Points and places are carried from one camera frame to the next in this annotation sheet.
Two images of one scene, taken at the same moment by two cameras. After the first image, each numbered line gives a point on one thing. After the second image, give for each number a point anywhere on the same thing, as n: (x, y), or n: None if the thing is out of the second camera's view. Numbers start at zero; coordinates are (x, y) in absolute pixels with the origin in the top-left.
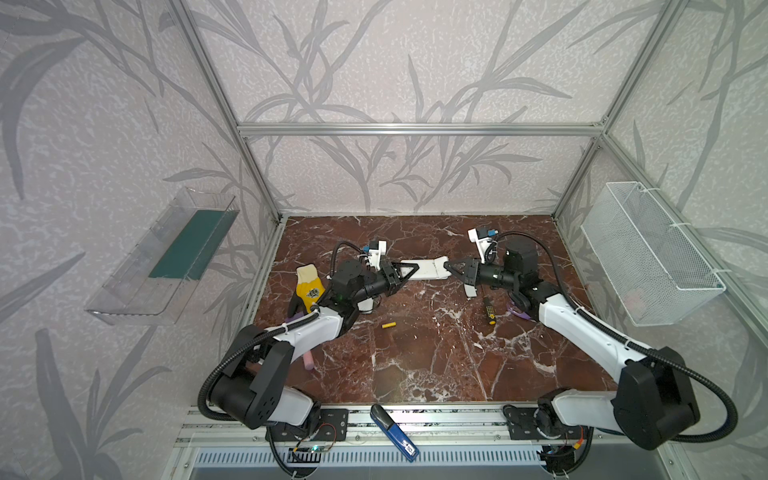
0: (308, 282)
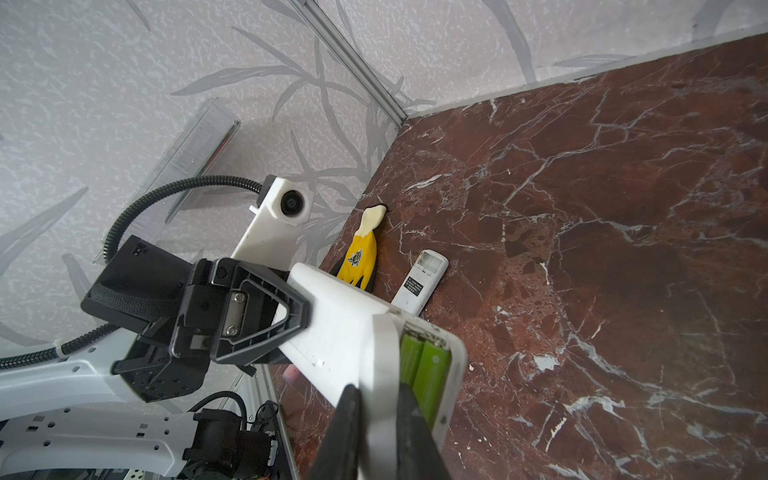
0: (360, 259)
